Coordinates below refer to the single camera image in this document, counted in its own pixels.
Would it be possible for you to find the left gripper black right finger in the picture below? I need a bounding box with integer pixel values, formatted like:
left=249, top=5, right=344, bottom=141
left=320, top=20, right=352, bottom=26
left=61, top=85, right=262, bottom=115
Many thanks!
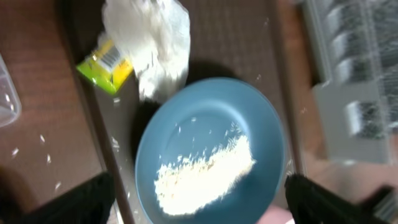
left=284, top=174, right=395, bottom=224

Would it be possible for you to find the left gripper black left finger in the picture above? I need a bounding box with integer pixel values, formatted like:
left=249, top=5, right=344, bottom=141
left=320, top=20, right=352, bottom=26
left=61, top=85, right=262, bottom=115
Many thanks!
left=18, top=172, right=115, bottom=224

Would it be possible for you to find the yellow green wrapper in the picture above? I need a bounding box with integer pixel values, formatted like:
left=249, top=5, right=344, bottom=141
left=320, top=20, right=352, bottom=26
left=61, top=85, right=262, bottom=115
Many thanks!
left=76, top=40, right=134, bottom=95

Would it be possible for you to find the white napkin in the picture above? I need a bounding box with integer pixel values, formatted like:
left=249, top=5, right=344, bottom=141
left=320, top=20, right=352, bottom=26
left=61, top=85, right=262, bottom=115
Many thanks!
left=102, top=0, right=191, bottom=103

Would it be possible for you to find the grey dishwasher rack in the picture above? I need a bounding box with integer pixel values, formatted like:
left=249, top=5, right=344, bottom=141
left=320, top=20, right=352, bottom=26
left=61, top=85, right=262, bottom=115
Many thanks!
left=298, top=0, right=398, bottom=224

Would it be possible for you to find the small pink dish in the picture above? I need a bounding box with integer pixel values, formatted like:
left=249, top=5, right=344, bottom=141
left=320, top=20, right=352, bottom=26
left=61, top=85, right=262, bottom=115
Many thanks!
left=256, top=205, right=295, bottom=224

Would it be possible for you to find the pile of white rice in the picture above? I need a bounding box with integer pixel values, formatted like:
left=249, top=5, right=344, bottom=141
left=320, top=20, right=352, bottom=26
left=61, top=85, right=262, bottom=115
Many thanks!
left=154, top=135, right=257, bottom=216

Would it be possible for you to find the clear plastic bin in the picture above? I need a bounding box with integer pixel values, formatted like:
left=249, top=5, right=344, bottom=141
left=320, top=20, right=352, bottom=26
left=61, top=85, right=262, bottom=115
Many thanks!
left=0, top=57, right=22, bottom=127

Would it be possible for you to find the dark blue plate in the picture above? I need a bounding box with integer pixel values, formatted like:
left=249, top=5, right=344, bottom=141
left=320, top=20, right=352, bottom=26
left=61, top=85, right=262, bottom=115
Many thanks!
left=135, top=78, right=287, bottom=223

